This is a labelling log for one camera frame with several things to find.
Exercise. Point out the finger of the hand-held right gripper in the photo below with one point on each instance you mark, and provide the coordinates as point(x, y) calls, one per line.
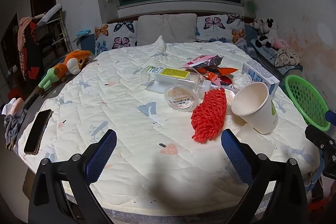
point(331, 117)
point(319, 134)

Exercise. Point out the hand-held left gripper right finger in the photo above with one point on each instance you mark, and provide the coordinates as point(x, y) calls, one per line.
point(236, 153)

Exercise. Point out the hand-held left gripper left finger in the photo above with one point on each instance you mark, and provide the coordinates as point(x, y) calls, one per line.
point(102, 153)

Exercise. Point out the clear bottle with yellow label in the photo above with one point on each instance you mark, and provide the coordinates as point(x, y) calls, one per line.
point(173, 73)

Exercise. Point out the clear plastic tray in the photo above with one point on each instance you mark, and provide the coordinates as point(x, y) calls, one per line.
point(257, 141)

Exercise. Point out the green plastic basket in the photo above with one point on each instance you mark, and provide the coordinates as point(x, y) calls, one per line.
point(304, 98)

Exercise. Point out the white paper cup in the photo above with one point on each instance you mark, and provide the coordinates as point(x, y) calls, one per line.
point(262, 119)

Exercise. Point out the red foam fruit net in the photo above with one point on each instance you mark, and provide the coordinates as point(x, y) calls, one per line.
point(208, 116)

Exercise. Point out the white quilted bed cover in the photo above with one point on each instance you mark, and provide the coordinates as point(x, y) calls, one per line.
point(118, 98)

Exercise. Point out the small clear plastic cup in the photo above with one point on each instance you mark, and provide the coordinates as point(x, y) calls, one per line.
point(231, 95)

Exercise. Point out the black smartphone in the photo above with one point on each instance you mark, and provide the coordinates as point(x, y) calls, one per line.
point(38, 130)

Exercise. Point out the leopard print plush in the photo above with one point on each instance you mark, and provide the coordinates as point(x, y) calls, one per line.
point(287, 57)

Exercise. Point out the round plastic lidded cup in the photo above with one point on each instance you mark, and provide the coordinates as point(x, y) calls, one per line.
point(181, 98)

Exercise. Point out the dark grey bed sheet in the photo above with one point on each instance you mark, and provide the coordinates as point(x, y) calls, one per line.
point(56, 87)

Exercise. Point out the white drink carton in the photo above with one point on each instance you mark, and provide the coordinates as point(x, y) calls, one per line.
point(260, 74)

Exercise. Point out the orange snack wrapper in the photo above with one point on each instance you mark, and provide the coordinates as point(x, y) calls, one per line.
point(218, 72)

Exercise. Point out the pink plush toy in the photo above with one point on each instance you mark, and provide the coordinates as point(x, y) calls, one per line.
point(280, 45)

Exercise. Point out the grey crumpled cloth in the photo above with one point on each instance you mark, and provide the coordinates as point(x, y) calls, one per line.
point(13, 127)

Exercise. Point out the orange plush toy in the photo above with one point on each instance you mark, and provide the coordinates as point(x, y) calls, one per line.
point(73, 62)

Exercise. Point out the pink snack wrapper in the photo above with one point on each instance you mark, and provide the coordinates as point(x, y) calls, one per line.
point(202, 60)

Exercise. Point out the black and white plush toy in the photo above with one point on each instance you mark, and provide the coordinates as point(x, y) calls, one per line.
point(262, 26)
point(266, 40)

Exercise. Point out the butterfly print pillow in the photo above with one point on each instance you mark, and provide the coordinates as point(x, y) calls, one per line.
point(115, 35)
point(218, 27)

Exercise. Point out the red and black hanging garment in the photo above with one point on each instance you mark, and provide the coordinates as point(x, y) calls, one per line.
point(32, 56)

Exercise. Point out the metal rack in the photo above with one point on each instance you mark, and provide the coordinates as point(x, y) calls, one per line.
point(59, 29)

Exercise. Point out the grey pillow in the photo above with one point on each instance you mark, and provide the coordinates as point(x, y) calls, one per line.
point(165, 29)

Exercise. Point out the pink hanging garment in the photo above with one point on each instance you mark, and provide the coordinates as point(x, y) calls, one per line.
point(23, 29)

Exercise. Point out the rolled white paper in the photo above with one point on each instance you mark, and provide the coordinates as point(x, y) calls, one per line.
point(51, 12)

